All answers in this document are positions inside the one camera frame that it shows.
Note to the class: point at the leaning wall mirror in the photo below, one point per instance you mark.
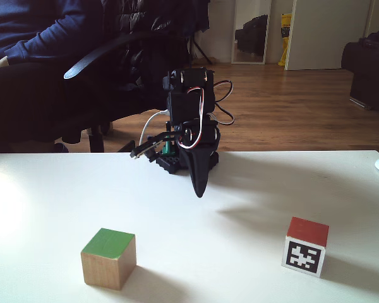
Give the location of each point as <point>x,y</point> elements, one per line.
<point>251,31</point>

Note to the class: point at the yellow bag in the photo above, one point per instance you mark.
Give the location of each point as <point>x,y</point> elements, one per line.
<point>285,22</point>

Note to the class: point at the red-topped cube with marker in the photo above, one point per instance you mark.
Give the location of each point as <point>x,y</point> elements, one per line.
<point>303,256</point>

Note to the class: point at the black tripod stand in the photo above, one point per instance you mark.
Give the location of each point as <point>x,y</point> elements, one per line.
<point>204,54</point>

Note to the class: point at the black gripper camera module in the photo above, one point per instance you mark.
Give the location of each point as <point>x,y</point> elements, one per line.
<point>142,149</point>

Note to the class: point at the black sofa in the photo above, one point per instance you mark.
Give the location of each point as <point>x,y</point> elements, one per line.
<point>372,72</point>

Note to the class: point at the green-topped wooden cube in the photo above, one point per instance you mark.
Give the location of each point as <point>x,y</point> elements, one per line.
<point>107,262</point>

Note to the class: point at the person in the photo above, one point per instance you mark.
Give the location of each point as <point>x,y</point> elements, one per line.
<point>25,94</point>

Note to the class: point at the black office chair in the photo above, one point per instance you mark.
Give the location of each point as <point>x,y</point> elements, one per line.
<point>91,60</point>

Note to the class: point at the black padded jacket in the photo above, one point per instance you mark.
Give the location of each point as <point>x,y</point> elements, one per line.
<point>129,19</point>

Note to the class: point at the white door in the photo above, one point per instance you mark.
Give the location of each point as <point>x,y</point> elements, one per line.
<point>322,31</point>

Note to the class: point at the green table clamp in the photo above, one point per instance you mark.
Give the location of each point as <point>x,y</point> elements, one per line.
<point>169,150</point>

